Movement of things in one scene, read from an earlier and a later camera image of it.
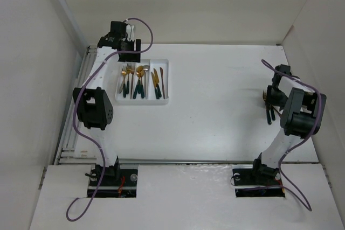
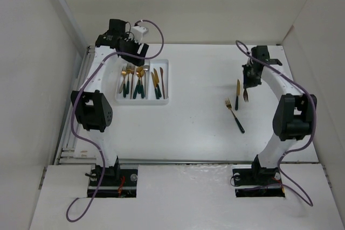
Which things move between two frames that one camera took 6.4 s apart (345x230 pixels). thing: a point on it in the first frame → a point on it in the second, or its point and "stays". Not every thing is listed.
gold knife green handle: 157,81 stays
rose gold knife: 161,74 stays
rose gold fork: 265,98 → 228,105
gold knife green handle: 273,113 → 238,92
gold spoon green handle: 138,71 stays
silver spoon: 146,68 stays
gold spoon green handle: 142,73 → 136,88
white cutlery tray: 145,83 stays
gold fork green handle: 128,71 stays
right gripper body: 276,97 → 250,79
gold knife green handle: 154,84 stays
